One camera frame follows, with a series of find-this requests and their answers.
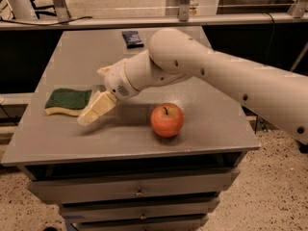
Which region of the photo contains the top grey drawer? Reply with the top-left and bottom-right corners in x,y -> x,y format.
29,167 -> 240,204

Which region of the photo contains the metal frame post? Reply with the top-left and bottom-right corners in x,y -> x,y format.
179,0 -> 191,21

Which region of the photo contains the grey metal rail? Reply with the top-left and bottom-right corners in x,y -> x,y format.
0,13 -> 308,31

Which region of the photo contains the green and yellow sponge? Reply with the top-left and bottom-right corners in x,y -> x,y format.
45,89 -> 92,116

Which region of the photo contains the black cable on rail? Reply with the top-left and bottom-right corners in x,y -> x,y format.
0,15 -> 94,27

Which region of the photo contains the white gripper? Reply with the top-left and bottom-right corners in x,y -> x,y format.
77,59 -> 139,126

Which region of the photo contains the grey drawer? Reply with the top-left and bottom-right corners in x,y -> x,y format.
29,167 -> 240,204
77,215 -> 208,231
60,195 -> 219,223

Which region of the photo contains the dark blue snack packet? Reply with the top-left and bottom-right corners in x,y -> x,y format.
122,31 -> 144,49

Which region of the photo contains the red apple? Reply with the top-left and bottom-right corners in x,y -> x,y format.
150,103 -> 184,138

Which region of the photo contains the grey drawer cabinet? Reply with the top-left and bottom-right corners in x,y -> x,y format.
0,26 -> 261,231

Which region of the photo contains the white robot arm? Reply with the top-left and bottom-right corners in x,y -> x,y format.
78,28 -> 308,144

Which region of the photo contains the middle grey drawer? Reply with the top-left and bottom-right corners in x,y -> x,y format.
60,195 -> 219,223

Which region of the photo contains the bottom grey drawer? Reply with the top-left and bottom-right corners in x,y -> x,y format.
77,215 -> 208,231

